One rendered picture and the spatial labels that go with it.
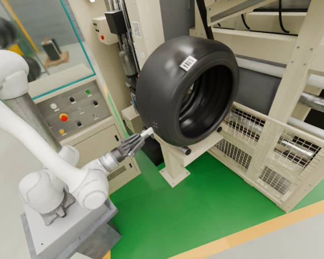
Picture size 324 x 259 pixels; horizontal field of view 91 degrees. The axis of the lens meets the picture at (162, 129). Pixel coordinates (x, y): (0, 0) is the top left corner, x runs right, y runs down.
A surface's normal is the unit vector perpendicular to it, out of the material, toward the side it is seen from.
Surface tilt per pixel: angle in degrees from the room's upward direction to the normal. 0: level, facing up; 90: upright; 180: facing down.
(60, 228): 5
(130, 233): 0
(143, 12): 90
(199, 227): 0
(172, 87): 59
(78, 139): 90
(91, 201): 73
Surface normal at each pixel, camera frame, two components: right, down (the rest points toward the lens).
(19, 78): 0.99, 0.11
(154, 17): 0.58, 0.49
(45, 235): -0.11, -0.77
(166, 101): -0.18, 0.37
